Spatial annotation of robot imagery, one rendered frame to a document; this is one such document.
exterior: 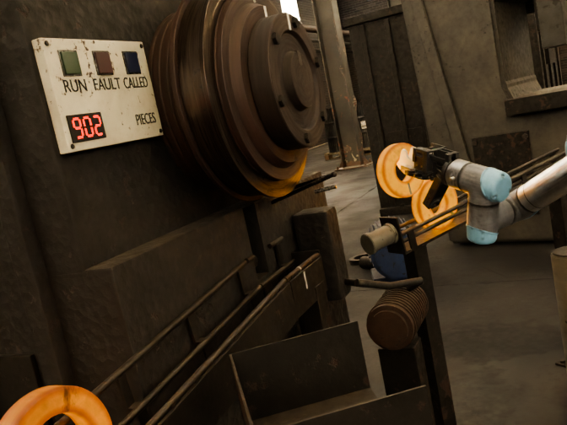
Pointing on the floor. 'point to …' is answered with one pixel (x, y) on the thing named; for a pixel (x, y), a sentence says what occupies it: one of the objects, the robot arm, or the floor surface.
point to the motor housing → (400, 339)
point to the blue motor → (387, 261)
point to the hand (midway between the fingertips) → (400, 164)
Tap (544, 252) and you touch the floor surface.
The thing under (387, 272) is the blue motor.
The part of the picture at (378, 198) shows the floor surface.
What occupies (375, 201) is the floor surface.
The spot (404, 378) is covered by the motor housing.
